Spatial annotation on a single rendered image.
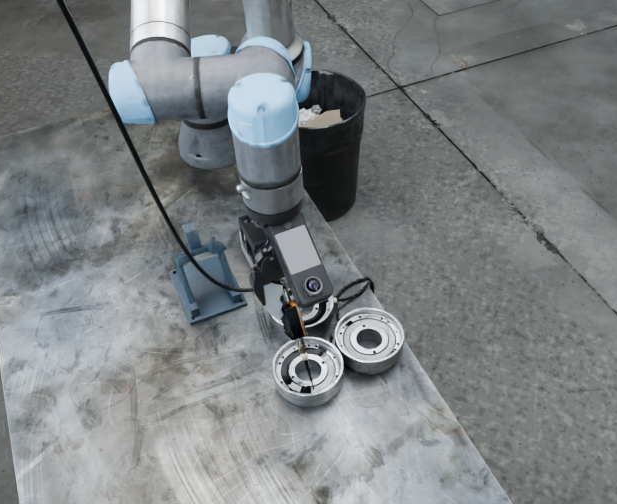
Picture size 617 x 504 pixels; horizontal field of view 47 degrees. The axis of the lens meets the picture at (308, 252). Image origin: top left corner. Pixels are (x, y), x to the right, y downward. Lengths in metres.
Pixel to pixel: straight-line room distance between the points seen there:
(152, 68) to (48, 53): 2.86
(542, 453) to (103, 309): 1.22
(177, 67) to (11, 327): 0.59
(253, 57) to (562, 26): 2.92
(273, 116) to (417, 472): 0.53
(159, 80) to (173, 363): 0.47
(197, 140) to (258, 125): 0.69
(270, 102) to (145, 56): 0.20
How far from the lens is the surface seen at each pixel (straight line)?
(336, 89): 2.46
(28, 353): 1.23
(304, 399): 1.04
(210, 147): 1.44
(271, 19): 1.28
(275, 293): 0.95
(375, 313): 1.13
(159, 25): 0.92
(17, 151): 1.65
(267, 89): 0.78
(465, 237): 2.45
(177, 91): 0.87
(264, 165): 0.79
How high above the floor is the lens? 1.70
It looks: 46 degrees down
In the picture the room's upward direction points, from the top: 4 degrees counter-clockwise
